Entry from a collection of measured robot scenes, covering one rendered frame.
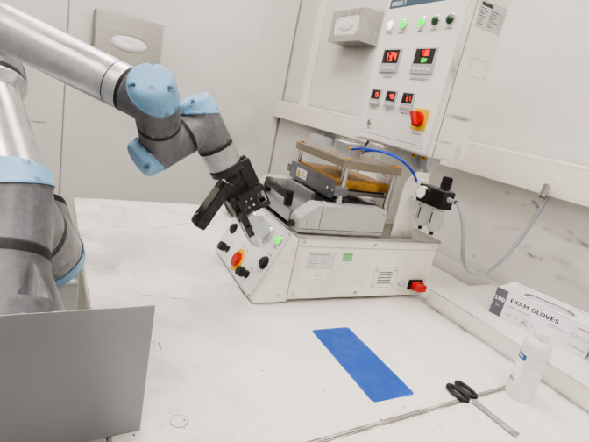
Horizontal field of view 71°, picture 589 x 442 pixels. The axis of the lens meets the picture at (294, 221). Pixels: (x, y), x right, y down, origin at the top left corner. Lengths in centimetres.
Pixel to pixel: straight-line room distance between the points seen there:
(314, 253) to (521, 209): 72
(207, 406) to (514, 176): 109
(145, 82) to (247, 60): 195
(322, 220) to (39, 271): 61
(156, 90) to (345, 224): 55
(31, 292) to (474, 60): 104
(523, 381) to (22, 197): 90
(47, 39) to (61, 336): 47
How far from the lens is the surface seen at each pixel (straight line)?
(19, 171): 64
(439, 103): 113
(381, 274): 116
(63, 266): 75
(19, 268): 58
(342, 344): 93
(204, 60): 254
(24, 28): 83
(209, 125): 84
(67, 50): 79
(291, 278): 100
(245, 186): 91
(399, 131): 121
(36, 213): 63
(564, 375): 109
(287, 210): 102
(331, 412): 75
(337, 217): 101
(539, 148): 146
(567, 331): 119
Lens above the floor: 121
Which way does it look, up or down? 16 degrees down
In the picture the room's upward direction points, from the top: 12 degrees clockwise
